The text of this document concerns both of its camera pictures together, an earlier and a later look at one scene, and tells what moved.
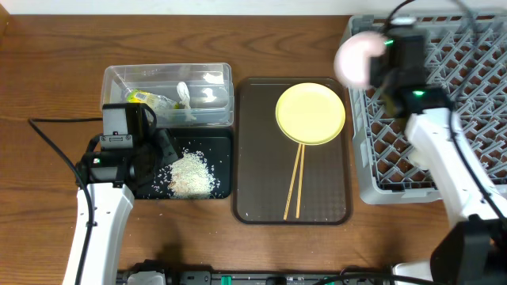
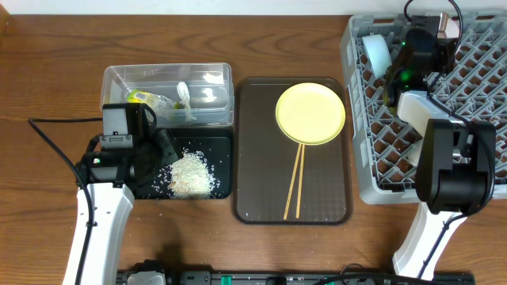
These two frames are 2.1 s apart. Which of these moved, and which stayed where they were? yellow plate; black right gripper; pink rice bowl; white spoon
Moved: pink rice bowl; black right gripper
Stayed: white spoon; yellow plate
